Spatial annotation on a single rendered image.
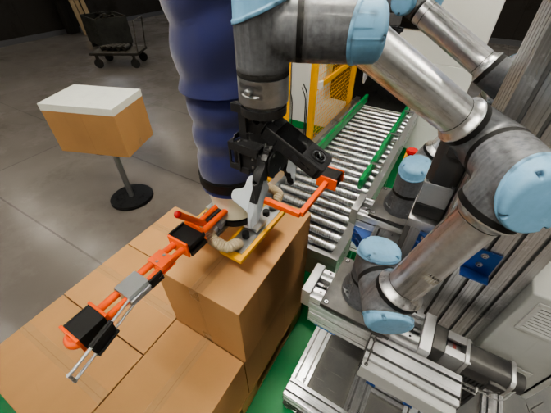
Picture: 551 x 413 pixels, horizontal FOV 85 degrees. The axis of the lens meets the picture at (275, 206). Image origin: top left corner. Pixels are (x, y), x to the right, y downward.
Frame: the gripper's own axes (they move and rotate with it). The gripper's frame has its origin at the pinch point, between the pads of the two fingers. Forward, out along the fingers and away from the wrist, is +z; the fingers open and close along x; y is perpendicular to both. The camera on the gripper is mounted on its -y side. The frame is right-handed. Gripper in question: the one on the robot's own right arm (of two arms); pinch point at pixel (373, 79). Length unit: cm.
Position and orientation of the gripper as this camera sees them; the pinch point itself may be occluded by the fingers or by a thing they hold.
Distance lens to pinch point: 141.9
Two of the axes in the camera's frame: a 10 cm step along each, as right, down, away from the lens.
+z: 0.0, 7.5, 6.6
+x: 7.7, -4.2, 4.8
